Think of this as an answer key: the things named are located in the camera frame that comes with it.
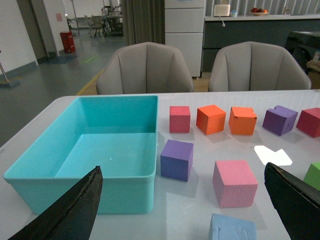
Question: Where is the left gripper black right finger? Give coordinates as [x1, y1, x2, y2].
[264, 162, 320, 240]

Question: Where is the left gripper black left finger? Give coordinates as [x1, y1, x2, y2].
[10, 166, 104, 240]

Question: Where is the light blue foam cube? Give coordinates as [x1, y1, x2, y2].
[207, 213, 258, 240]

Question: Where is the green foam cube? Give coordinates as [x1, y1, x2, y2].
[303, 161, 320, 190]

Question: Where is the pink foam cube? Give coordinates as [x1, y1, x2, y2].
[212, 160, 258, 208]

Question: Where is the dark red foam cube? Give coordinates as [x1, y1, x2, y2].
[296, 107, 320, 138]

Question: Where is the purple notched foam cube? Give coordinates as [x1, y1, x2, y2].
[262, 105, 298, 136]

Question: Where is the teal plastic bin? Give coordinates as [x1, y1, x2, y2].
[3, 95, 158, 214]

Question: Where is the orange chipped foam cube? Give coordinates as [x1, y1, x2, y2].
[228, 106, 257, 136]

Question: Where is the orange foam cube left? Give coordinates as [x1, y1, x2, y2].
[196, 104, 226, 135]

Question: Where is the beige armchair right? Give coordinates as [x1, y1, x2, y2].
[209, 41, 311, 92]

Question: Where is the beige armchair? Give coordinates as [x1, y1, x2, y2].
[96, 42, 194, 95]
[209, 41, 311, 92]

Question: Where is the magenta foam cube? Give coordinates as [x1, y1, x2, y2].
[169, 106, 191, 133]

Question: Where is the beige armchair left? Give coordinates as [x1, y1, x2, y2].
[96, 42, 194, 95]

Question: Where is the metal floor stand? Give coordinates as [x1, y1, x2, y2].
[0, 63, 20, 88]

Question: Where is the dark grey counter cabinet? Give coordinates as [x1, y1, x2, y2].
[201, 15, 320, 73]

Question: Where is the fruit bowl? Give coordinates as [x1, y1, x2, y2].
[250, 7, 269, 17]

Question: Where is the small teal bowl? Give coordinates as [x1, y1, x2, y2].
[229, 10, 238, 18]

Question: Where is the grey curtain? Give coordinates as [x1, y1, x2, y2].
[121, 0, 165, 46]

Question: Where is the white toaster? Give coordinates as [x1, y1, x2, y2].
[213, 4, 231, 17]

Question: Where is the white refrigerator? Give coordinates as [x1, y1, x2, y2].
[164, 0, 206, 77]

